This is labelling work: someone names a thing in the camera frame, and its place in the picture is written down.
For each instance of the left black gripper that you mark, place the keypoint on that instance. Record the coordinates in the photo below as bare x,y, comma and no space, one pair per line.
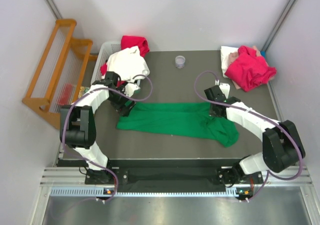
124,109

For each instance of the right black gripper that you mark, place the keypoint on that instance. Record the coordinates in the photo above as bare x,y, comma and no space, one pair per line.
211,113

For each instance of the green t shirt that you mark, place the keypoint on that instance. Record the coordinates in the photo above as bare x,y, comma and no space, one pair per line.
180,119

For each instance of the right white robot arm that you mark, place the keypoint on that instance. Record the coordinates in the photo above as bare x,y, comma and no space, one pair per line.
281,144

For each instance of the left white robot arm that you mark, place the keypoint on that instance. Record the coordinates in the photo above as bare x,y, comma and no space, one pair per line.
78,128

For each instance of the blue item behind shirts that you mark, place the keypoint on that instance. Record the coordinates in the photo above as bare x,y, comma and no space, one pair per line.
263,54

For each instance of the white t shirt in basket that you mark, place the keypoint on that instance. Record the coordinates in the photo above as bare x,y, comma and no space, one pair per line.
128,64

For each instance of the crumpled red t shirt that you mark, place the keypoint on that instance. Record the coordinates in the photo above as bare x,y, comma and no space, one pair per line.
250,70

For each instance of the folded pink t shirt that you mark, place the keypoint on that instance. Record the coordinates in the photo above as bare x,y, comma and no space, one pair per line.
235,56

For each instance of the colourful red box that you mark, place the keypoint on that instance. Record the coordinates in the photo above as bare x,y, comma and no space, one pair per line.
82,91

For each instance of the folded white t shirt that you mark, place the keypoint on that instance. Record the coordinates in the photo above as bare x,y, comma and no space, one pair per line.
225,51

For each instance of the jar of paper clips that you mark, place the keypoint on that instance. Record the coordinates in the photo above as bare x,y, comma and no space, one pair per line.
180,61

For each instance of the white laundry basket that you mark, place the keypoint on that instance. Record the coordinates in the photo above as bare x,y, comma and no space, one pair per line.
96,76

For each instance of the red t shirt in basket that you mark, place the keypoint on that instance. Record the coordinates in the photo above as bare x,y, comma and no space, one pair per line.
126,42

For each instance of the wooden rack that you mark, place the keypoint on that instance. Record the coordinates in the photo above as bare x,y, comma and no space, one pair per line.
59,75

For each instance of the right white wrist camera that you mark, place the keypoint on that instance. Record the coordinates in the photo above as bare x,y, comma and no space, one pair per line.
224,87

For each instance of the slotted cable duct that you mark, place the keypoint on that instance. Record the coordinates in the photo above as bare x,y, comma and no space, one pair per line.
104,192

